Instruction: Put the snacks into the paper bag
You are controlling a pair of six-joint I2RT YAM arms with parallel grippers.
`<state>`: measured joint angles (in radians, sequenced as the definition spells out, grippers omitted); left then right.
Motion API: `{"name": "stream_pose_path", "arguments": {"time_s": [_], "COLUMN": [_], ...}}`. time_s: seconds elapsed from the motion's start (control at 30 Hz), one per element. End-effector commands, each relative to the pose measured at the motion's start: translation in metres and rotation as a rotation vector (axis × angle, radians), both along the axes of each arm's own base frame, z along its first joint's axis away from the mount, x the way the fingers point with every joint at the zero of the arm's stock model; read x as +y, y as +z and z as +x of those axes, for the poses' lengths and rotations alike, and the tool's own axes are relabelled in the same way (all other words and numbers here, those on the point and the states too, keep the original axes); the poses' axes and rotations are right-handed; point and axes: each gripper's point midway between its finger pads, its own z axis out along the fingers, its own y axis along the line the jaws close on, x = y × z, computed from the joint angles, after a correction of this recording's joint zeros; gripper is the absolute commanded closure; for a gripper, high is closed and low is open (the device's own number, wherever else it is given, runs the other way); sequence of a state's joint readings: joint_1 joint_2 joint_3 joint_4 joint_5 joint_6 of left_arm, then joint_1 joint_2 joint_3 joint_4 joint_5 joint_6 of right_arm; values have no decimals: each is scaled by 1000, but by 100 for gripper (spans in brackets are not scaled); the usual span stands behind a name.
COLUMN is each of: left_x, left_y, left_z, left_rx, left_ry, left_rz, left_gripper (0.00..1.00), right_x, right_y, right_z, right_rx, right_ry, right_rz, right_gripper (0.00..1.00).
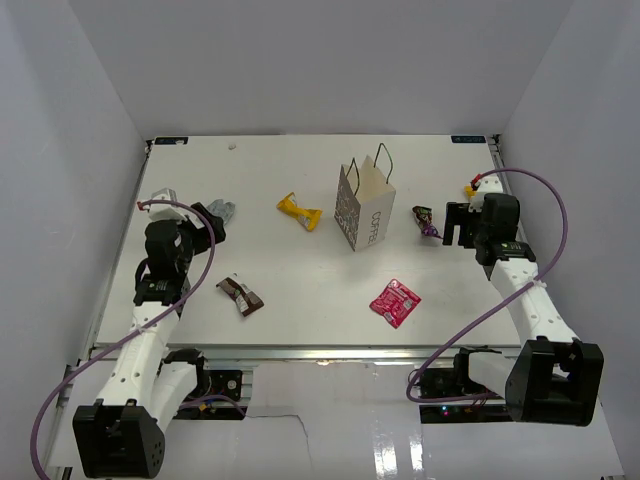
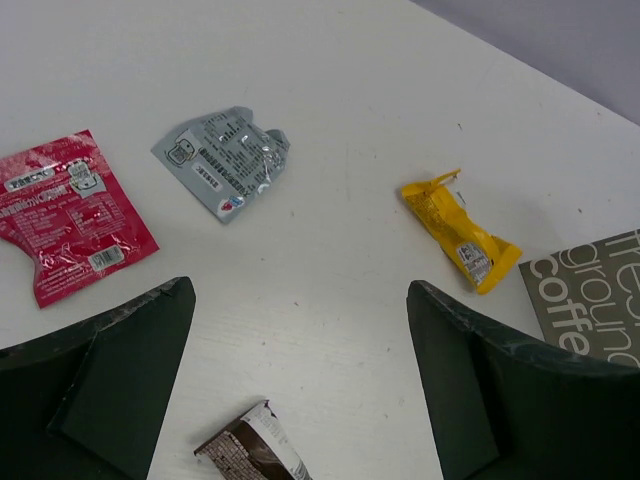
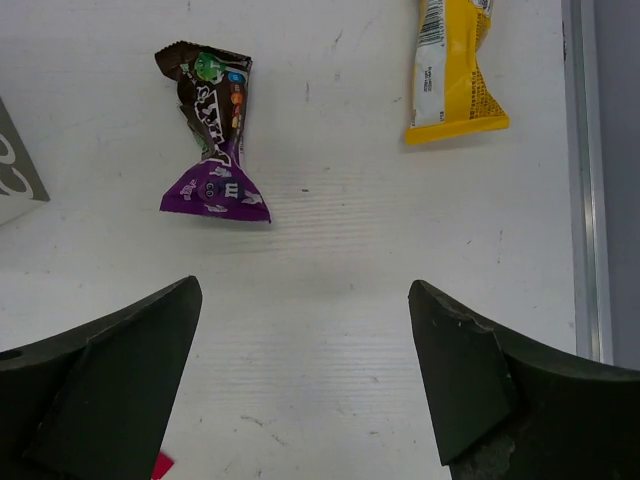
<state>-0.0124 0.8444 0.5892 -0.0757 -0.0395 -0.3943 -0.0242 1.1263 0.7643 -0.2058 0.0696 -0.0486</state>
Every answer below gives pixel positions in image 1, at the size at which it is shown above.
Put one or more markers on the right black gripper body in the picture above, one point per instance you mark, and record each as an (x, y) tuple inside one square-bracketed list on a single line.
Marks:
[(470, 226)]

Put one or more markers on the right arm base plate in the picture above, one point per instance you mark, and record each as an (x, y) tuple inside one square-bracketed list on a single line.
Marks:
[(440, 383)]

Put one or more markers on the blue table label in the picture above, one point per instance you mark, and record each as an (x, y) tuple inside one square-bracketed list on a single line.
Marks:
[(468, 139), (172, 140)]

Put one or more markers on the paper coffee bag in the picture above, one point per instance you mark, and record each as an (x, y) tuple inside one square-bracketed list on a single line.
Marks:
[(365, 198)]

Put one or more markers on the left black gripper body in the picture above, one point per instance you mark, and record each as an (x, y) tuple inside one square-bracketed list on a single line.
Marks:
[(194, 240)]

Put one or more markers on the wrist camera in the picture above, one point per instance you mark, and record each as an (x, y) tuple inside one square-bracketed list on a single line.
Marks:
[(487, 185), (166, 210)]

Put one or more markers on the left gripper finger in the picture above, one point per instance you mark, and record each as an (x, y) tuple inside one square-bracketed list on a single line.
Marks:
[(204, 211), (219, 230)]

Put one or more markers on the silver snack packet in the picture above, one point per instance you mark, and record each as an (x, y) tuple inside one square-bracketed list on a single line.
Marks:
[(225, 210)]

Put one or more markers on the small yellow snack packet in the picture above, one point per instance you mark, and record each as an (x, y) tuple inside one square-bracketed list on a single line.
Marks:
[(469, 191)]

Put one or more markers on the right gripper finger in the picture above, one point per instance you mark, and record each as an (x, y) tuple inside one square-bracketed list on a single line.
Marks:
[(448, 235), (456, 213)]

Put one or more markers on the left blue table label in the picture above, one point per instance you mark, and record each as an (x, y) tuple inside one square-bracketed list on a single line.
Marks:
[(172, 140)]

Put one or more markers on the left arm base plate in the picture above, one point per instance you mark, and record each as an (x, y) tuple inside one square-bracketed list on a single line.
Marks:
[(227, 383)]

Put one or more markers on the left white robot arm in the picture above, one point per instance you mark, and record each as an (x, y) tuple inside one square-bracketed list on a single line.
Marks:
[(122, 434)]

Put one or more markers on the purple snack packet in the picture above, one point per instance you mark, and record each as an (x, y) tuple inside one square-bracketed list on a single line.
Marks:
[(424, 219)]

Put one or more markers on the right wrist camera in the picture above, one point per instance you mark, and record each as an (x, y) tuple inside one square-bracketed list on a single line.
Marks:
[(487, 185)]

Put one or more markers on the red snack packet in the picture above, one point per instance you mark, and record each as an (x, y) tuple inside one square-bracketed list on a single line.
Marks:
[(395, 303)]

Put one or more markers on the right blue table label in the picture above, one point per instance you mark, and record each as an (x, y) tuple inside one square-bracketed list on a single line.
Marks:
[(468, 139)]

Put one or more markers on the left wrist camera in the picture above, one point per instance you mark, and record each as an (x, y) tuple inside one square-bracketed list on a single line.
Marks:
[(166, 210)]

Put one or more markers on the brown snack packet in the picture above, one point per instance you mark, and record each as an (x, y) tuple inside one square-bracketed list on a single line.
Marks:
[(246, 300)]

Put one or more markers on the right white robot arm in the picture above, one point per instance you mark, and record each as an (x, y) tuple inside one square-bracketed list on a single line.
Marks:
[(555, 378)]

